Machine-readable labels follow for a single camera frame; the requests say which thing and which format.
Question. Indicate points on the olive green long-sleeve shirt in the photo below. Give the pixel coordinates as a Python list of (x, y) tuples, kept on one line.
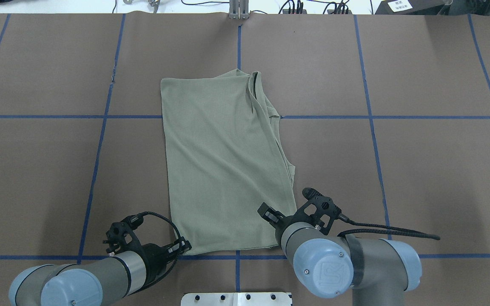
[(224, 159)]

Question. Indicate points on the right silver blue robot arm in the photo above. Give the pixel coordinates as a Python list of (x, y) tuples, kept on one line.
[(377, 271)]

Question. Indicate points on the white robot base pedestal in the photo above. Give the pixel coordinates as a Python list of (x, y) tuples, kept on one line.
[(238, 299)]

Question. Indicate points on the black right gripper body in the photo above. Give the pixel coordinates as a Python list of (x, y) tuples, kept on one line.
[(278, 222)]

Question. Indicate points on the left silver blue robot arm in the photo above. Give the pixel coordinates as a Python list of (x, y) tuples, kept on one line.
[(102, 283)]

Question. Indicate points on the black laptop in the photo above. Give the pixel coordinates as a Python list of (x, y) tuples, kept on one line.
[(433, 7)]

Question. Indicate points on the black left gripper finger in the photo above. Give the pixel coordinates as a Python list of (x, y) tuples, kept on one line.
[(178, 241), (180, 249)]

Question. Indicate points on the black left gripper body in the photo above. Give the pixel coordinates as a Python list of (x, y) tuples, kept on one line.
[(156, 253)]

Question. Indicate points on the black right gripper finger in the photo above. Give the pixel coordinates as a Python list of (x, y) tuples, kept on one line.
[(269, 214)]

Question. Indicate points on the aluminium frame post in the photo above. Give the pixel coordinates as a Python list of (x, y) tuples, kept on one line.
[(239, 9)]

